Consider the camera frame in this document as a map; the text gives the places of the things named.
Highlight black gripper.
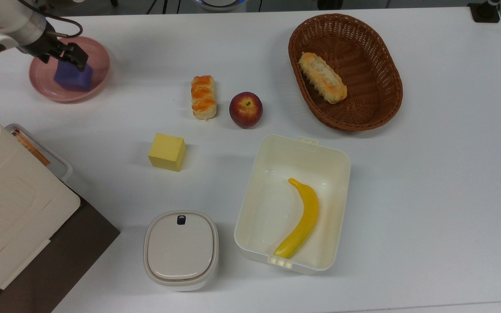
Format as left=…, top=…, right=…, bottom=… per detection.
left=17, top=22, right=90, bottom=73

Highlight purple cube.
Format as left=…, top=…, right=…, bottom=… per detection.
left=53, top=59, right=94, bottom=92

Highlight pink plate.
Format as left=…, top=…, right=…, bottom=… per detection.
left=28, top=36, right=111, bottom=103

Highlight yellow cube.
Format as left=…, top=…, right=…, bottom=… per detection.
left=147, top=133, right=187, bottom=173

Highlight orange glazed toy bread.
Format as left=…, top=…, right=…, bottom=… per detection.
left=190, top=75, right=218, bottom=121

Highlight red toy apple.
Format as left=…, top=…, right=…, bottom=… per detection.
left=229, top=91, right=264, bottom=129

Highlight dark brown wooden box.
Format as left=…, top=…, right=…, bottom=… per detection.
left=0, top=195, right=121, bottom=313

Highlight small white lidded bin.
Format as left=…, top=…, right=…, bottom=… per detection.
left=143, top=210, right=220, bottom=292

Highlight open cream plastic box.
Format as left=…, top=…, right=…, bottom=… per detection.
left=234, top=134, right=351, bottom=276

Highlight long toy bread roll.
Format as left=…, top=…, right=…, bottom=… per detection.
left=298, top=52, right=348, bottom=105

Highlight yellow toy banana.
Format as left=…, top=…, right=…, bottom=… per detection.
left=273, top=177, right=320, bottom=260

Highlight brown wicker basket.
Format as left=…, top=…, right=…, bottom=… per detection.
left=288, top=13, right=404, bottom=132

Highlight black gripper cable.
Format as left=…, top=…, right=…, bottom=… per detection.
left=17, top=0, right=84, bottom=39

